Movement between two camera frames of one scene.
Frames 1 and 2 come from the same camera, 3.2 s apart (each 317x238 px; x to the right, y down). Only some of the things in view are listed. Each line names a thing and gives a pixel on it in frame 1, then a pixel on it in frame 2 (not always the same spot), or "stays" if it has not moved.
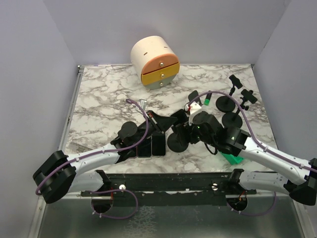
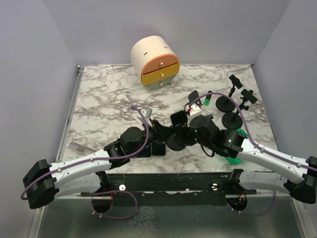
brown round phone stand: [193, 94] stays
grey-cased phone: [158, 143] stays
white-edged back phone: [182, 117] stays
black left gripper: [161, 123] to [161, 132]
